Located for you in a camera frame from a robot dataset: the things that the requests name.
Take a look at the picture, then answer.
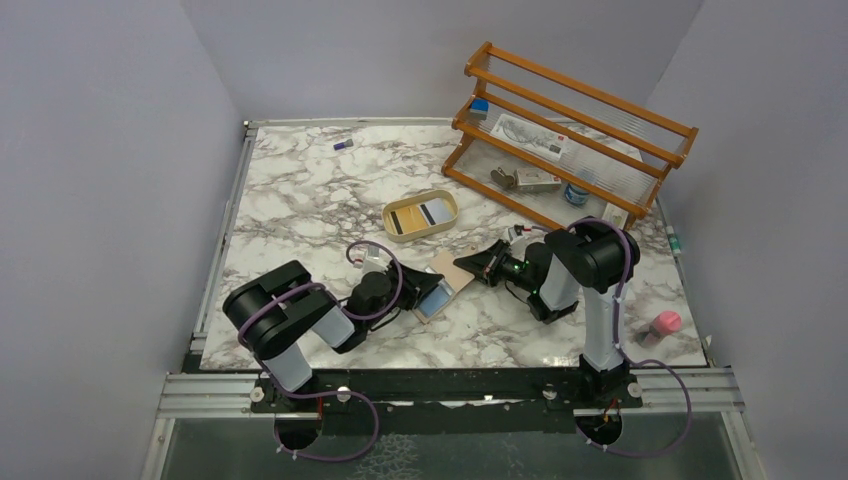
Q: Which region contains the beige card holder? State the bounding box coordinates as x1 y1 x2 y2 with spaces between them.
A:
412 251 474 324

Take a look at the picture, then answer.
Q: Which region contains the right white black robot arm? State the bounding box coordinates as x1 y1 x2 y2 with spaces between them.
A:
453 216 641 373

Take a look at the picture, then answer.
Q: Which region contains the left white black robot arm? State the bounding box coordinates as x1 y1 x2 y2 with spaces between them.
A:
222 260 444 392

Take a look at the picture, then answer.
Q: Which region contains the yellow card with black stripe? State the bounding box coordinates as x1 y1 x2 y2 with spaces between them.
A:
389 205 430 235

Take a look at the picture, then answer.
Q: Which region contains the grey card in tray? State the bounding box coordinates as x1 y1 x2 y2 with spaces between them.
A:
419 198 455 226

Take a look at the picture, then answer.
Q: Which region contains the beige oval tray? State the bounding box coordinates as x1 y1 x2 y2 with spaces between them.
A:
381 189 459 243

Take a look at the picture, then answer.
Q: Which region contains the metal binder clip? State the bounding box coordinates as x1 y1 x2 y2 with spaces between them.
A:
490 168 518 191

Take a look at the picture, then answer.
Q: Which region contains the small grey box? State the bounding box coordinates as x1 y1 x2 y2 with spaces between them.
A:
514 167 562 193

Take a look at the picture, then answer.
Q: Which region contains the blue white small jar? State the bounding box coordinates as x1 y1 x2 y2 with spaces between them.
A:
563 183 591 207

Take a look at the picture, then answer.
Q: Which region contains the green white small box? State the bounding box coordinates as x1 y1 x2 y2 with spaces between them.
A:
602 203 629 230

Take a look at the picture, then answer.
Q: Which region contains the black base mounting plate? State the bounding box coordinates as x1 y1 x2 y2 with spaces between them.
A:
241 366 643 437

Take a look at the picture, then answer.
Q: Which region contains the clear printed packet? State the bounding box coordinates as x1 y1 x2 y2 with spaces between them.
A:
491 113 567 162

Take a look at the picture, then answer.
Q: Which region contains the orange wooden shelf rack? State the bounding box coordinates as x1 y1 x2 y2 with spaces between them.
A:
441 42 699 229

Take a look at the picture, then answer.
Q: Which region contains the pink round cap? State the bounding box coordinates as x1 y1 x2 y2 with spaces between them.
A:
634 311 683 349

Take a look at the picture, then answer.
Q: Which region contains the green white tube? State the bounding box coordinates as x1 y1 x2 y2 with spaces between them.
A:
665 225 682 257

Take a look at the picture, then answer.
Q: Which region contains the blue grey eraser block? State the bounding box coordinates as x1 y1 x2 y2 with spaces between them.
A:
468 98 489 121

